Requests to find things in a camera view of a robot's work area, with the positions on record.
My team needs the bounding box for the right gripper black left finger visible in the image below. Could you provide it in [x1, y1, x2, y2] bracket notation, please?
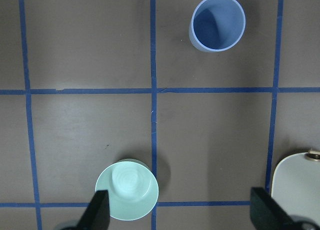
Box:
[76, 190, 110, 229]

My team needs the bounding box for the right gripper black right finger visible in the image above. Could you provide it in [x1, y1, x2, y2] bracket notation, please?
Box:
[250, 187, 303, 230]

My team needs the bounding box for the white toaster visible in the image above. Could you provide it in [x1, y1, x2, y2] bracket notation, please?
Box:
[271, 149, 320, 224]

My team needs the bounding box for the blue cup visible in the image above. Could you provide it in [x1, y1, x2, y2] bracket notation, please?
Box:
[188, 0, 246, 53]

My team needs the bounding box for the mint green bowl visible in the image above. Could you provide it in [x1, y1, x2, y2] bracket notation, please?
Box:
[95, 158, 159, 221]

